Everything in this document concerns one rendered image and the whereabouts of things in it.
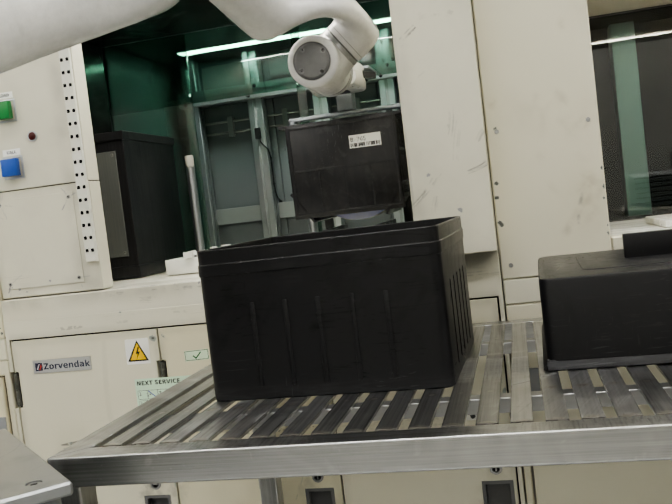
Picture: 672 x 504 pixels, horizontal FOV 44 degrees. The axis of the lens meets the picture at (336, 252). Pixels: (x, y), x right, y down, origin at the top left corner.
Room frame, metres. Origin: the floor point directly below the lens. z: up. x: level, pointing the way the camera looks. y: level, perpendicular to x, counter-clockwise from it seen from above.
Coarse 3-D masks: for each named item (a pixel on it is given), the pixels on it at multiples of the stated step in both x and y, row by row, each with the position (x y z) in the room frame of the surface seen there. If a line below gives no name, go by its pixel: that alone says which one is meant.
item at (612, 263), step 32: (576, 256) 1.09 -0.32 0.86; (608, 256) 1.04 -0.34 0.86; (640, 256) 0.99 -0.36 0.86; (544, 288) 0.89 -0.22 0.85; (576, 288) 0.87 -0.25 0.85; (608, 288) 0.87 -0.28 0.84; (640, 288) 0.86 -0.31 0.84; (544, 320) 0.89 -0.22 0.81; (576, 320) 0.88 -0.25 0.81; (608, 320) 0.87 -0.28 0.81; (640, 320) 0.86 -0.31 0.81; (544, 352) 0.96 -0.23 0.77; (576, 352) 0.88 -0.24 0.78; (608, 352) 0.87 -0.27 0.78; (640, 352) 0.86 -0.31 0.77
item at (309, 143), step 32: (352, 96) 1.63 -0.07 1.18; (288, 128) 1.57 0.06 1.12; (320, 128) 1.56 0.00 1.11; (352, 128) 1.54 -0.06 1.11; (384, 128) 1.53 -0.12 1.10; (288, 160) 1.57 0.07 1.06; (320, 160) 1.56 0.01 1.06; (352, 160) 1.55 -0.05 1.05; (384, 160) 1.53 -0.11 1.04; (320, 192) 1.56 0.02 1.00; (352, 192) 1.55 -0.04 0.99; (384, 192) 1.54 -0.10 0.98
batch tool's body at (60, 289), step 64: (192, 0) 1.65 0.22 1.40; (384, 0) 1.81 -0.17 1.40; (448, 0) 1.24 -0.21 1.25; (64, 64) 1.43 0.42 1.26; (128, 64) 1.95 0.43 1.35; (192, 64) 1.91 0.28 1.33; (256, 64) 1.88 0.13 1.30; (384, 64) 1.82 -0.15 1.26; (448, 64) 1.24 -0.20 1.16; (0, 128) 1.47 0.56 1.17; (64, 128) 1.44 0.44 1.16; (128, 128) 1.95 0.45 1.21; (192, 128) 1.92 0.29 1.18; (448, 128) 1.25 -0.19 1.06; (0, 192) 1.48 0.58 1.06; (64, 192) 1.45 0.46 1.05; (128, 192) 1.68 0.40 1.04; (192, 192) 1.87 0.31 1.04; (448, 192) 1.25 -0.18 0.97; (0, 256) 1.48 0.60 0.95; (64, 256) 1.45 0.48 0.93; (128, 256) 1.68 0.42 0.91; (64, 320) 1.45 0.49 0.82; (128, 320) 1.42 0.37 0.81; (192, 320) 1.40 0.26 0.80; (64, 384) 1.45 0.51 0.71; (128, 384) 1.43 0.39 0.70; (64, 448) 1.46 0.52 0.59
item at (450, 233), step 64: (256, 256) 0.91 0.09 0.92; (320, 256) 0.89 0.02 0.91; (384, 256) 0.87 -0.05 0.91; (448, 256) 0.93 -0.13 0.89; (256, 320) 0.91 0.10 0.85; (320, 320) 0.89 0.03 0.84; (384, 320) 0.88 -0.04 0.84; (448, 320) 0.87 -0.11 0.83; (256, 384) 0.91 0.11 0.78; (320, 384) 0.90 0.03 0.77; (384, 384) 0.88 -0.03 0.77; (448, 384) 0.86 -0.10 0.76
